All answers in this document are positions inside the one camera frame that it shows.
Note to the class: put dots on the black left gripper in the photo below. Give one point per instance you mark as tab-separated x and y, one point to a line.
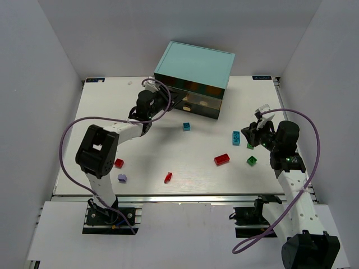
166	98

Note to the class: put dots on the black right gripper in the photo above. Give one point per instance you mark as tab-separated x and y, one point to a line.
253	133

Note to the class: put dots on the long red lego brick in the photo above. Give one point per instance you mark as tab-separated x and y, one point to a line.
222	159

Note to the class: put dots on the small red slope lego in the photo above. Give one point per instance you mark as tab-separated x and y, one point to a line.
168	177

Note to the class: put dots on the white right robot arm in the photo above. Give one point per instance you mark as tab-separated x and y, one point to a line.
306	243

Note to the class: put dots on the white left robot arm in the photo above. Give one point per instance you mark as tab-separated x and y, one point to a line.
97	152

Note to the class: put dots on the long teal lego brick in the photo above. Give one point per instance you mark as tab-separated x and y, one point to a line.
236	138

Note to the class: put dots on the green lego cube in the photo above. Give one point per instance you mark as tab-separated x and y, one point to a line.
252	160

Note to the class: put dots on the small teal lego cube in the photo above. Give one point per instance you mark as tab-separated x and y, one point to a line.
186	127

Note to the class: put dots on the teal drawer cabinet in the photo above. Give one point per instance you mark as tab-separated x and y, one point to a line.
196	69

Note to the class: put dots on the right blue corner label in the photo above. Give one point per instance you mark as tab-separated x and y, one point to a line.
259	78

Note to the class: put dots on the blue corner label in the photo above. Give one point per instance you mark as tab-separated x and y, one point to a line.
259	78
95	80

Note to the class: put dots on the small red lego cube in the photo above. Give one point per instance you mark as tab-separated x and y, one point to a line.
119	163

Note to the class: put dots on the left blue corner label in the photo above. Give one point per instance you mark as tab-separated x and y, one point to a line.
95	80

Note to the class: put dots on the lilac lego brick front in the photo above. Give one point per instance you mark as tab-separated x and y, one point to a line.
122	178

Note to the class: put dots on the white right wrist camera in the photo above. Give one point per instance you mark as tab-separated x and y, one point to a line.
262	117

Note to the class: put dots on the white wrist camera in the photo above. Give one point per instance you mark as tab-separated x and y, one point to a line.
150	85
262	117

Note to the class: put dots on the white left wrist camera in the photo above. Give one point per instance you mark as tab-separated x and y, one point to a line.
150	85

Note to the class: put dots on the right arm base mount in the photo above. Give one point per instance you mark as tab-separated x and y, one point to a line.
249	221

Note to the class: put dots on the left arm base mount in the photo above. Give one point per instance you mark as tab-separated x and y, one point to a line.
96	223

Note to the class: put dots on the aluminium table front rail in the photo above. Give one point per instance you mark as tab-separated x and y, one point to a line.
163	199

